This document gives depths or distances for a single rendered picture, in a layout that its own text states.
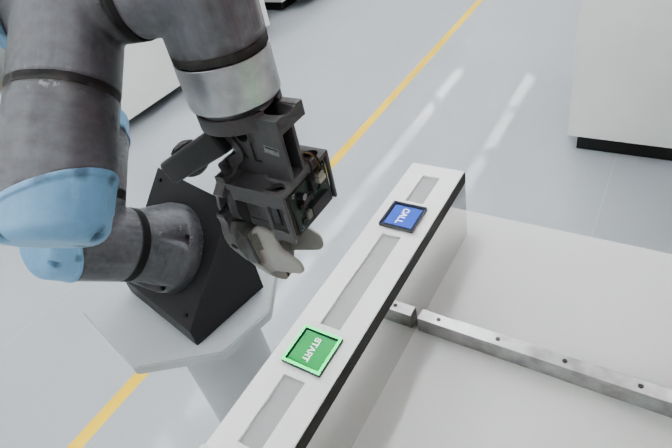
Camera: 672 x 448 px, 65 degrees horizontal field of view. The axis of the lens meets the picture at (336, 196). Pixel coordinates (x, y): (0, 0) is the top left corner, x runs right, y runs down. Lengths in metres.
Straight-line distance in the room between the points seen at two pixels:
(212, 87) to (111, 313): 0.72
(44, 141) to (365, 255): 0.50
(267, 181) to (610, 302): 0.61
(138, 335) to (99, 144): 0.64
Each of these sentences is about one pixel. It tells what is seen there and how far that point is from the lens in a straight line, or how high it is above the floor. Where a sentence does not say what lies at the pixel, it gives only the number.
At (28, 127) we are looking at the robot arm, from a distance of 0.38.
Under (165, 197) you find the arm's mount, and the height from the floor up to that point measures 0.98.
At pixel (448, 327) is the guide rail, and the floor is 0.85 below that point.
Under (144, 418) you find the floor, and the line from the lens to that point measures 1.97.
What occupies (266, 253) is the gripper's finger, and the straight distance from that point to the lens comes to 0.52.
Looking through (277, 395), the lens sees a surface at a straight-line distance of 0.65.
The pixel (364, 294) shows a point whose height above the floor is 0.96.
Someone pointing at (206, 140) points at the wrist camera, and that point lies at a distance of 0.45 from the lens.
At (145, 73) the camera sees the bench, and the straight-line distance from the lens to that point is 3.68.
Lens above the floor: 1.49
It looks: 37 degrees down
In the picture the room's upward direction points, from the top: 13 degrees counter-clockwise
